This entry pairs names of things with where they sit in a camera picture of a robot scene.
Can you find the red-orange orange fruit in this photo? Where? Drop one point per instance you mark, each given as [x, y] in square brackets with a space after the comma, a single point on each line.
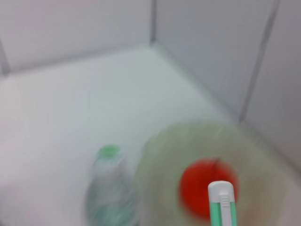
[195, 183]

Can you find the clear green-label water bottle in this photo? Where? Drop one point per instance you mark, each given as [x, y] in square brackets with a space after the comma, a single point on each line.
[110, 188]

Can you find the mint green white pen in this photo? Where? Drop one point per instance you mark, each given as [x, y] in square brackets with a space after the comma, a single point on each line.
[222, 200]

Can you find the green glass fruit plate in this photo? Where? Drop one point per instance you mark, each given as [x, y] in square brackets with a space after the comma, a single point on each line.
[164, 153]

